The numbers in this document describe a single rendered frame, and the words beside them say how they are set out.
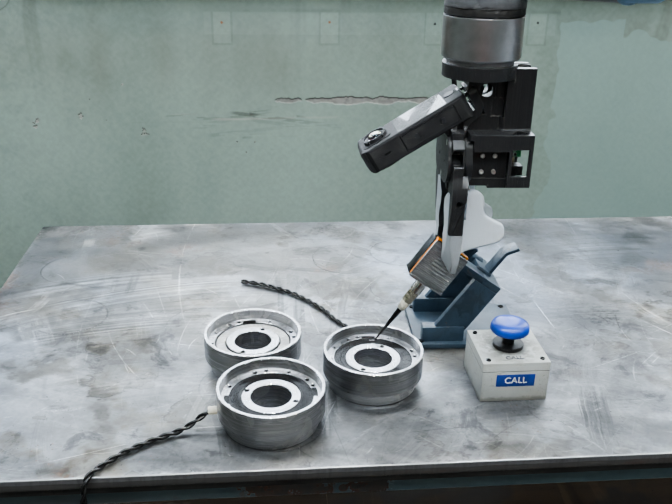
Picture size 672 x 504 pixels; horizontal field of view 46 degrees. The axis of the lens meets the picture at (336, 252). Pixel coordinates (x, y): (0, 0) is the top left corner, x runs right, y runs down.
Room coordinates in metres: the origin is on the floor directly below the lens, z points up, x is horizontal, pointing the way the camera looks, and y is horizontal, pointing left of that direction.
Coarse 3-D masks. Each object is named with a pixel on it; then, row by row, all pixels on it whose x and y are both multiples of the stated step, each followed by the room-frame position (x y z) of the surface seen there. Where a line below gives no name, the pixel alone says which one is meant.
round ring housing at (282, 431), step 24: (264, 360) 0.68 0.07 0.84; (288, 360) 0.68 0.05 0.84; (216, 384) 0.64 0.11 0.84; (264, 384) 0.66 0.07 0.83; (288, 384) 0.66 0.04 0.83; (264, 408) 0.62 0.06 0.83; (288, 408) 0.62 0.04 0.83; (312, 408) 0.60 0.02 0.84; (240, 432) 0.59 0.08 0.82; (264, 432) 0.58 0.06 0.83; (288, 432) 0.59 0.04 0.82; (312, 432) 0.62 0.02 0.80
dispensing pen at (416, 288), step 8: (432, 240) 0.75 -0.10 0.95; (424, 248) 0.75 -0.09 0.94; (416, 256) 0.75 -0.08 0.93; (408, 264) 0.76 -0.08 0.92; (416, 280) 0.75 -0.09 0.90; (416, 288) 0.74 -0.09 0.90; (424, 288) 0.74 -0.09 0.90; (408, 296) 0.74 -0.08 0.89; (416, 296) 0.74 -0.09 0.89; (400, 304) 0.74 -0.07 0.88; (408, 304) 0.74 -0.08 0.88; (400, 312) 0.74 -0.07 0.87; (392, 320) 0.74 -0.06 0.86; (384, 328) 0.74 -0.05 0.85; (376, 336) 0.75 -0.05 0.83
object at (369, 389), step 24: (336, 336) 0.74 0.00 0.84; (360, 336) 0.75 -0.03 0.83; (384, 336) 0.76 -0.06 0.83; (408, 336) 0.74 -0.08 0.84; (360, 360) 0.73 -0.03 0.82; (384, 360) 0.73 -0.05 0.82; (336, 384) 0.67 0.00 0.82; (360, 384) 0.66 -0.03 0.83; (384, 384) 0.66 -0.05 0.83; (408, 384) 0.67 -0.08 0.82
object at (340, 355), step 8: (368, 336) 0.76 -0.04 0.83; (344, 344) 0.74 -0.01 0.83; (352, 344) 0.74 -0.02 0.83; (360, 344) 0.74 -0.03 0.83; (384, 344) 0.74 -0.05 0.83; (392, 344) 0.74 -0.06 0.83; (336, 352) 0.72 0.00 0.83; (344, 352) 0.72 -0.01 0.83; (400, 352) 0.72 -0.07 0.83; (408, 352) 0.72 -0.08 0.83; (336, 360) 0.71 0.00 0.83; (344, 360) 0.71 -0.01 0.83; (400, 360) 0.71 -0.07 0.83; (408, 360) 0.71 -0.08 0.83; (352, 368) 0.69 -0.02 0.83; (400, 368) 0.69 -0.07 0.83
